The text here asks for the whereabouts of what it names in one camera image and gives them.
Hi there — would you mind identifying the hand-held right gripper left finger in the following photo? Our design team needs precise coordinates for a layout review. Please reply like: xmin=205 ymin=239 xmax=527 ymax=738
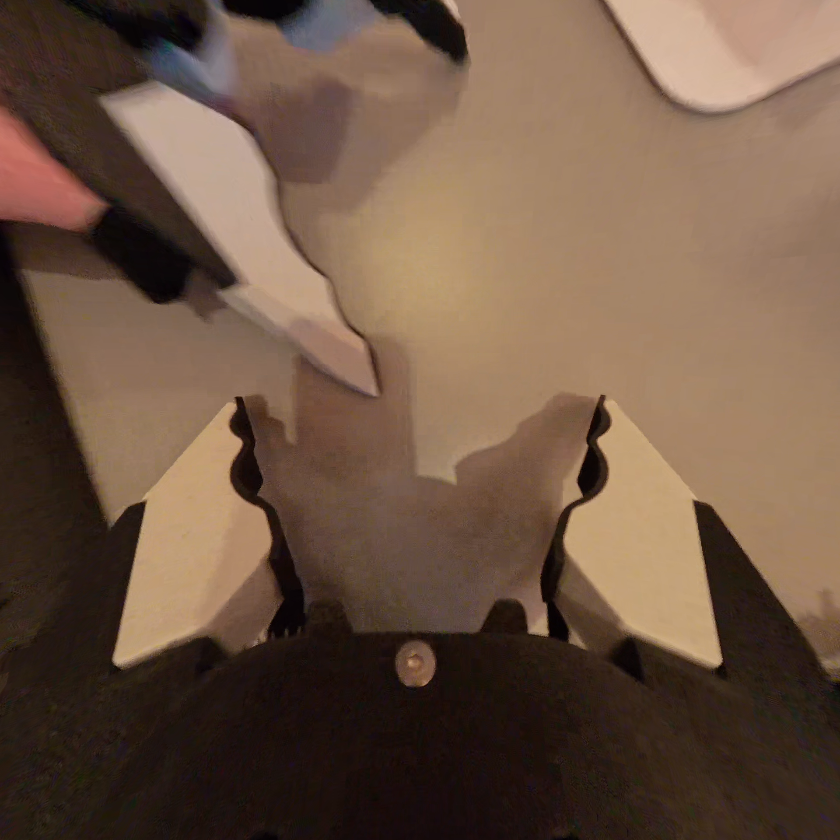
xmin=112 ymin=397 xmax=307 ymax=670

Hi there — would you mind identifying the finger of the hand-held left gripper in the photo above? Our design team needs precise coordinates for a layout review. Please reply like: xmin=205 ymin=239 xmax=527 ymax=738
xmin=223 ymin=0 xmax=471 ymax=191
xmin=101 ymin=82 xmax=383 ymax=399

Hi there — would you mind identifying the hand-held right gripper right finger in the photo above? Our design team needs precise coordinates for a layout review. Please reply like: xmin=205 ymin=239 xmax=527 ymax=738
xmin=540 ymin=394 xmax=723 ymax=670

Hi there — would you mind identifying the person's left hand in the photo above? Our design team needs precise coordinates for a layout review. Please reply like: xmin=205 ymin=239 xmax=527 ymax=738
xmin=0 ymin=105 xmax=110 ymax=232

